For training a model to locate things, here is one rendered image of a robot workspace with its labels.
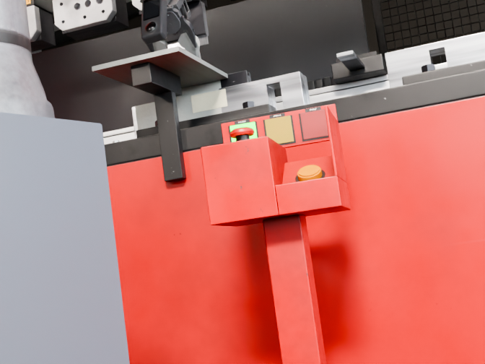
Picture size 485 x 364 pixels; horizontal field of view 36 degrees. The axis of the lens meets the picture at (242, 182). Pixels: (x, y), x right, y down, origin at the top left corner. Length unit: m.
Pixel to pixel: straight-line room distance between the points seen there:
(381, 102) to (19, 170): 0.80
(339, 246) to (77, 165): 0.68
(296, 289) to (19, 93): 0.55
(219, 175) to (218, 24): 1.14
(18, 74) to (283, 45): 1.40
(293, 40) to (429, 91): 0.82
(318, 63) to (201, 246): 0.82
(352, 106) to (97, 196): 0.68
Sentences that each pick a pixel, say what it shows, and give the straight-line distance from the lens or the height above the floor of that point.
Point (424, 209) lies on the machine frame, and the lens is 1.35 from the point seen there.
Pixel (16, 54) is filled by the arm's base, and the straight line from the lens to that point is 0.83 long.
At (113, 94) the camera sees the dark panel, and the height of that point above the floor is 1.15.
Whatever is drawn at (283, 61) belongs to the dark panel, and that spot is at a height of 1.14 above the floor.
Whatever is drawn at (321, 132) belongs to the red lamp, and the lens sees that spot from 1.25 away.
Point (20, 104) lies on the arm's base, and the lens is 0.80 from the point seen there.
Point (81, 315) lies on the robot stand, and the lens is 0.79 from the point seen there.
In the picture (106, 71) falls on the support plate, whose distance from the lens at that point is 1.45.
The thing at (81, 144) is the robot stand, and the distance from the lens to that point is 0.82.
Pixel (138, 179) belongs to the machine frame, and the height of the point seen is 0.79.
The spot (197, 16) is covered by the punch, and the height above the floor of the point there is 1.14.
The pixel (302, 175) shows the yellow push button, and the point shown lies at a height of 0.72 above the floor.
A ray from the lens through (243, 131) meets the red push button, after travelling 1.17.
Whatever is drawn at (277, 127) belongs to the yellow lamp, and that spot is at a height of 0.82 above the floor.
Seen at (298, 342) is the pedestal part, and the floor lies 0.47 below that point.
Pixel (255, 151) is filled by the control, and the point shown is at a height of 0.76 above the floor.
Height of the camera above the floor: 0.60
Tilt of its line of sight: 6 degrees up
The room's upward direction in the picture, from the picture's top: 8 degrees counter-clockwise
